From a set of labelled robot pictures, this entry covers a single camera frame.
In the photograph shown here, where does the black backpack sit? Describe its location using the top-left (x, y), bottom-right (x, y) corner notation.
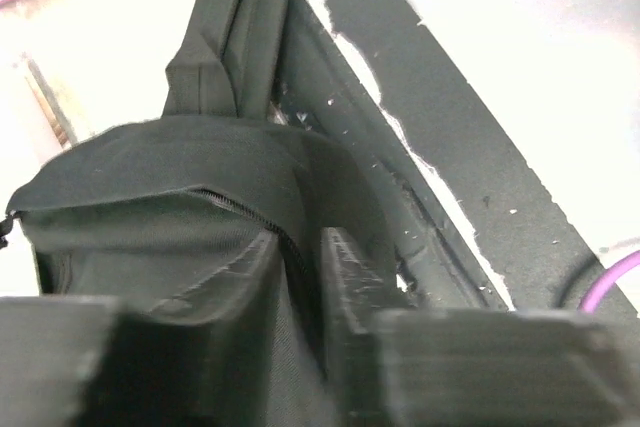
top-left (1, 0), bottom-right (397, 426)

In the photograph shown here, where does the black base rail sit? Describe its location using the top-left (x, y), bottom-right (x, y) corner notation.
top-left (272, 0), bottom-right (640, 321)

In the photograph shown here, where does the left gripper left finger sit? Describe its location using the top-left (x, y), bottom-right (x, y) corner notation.
top-left (1, 232), bottom-right (280, 426)

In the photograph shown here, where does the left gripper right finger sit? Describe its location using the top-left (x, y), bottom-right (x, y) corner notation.
top-left (322, 228), bottom-right (639, 426)

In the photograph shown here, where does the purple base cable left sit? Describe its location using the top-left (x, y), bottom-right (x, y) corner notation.
top-left (577, 249), bottom-right (640, 316)

